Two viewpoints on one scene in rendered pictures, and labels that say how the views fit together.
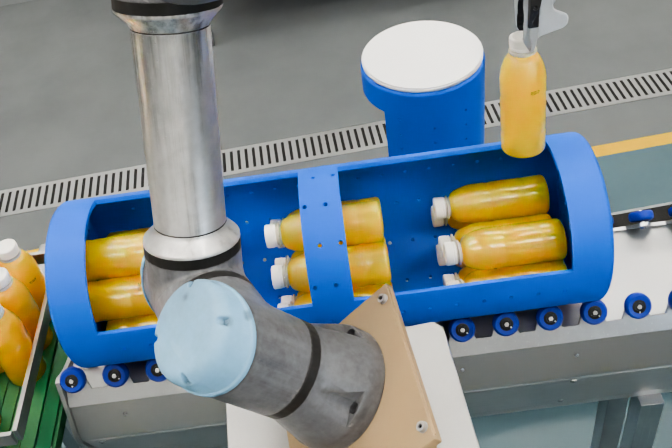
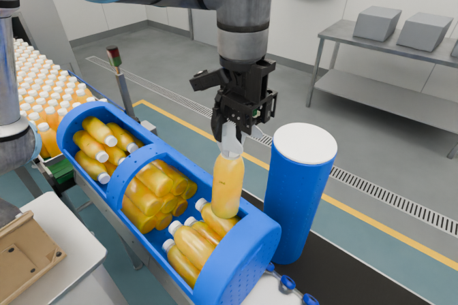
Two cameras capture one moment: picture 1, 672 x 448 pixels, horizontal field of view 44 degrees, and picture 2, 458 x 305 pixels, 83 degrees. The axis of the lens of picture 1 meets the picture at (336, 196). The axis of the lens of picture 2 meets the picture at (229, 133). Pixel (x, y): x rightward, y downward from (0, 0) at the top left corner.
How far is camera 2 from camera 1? 0.95 m
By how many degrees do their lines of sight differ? 30
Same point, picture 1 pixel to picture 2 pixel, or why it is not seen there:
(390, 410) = not seen: outside the picture
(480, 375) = (172, 291)
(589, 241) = (204, 289)
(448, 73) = (302, 156)
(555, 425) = not seen: outside the picture
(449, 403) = (47, 293)
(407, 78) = (285, 146)
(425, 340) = (90, 254)
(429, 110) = (284, 165)
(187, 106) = not seen: outside the picture
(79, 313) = (60, 137)
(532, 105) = (219, 188)
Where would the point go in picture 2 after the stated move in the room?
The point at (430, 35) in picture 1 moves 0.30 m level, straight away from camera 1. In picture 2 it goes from (317, 136) to (352, 112)
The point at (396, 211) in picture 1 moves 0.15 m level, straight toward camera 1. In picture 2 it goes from (204, 192) to (168, 218)
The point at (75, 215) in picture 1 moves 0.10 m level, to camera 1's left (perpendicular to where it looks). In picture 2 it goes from (90, 105) to (78, 97)
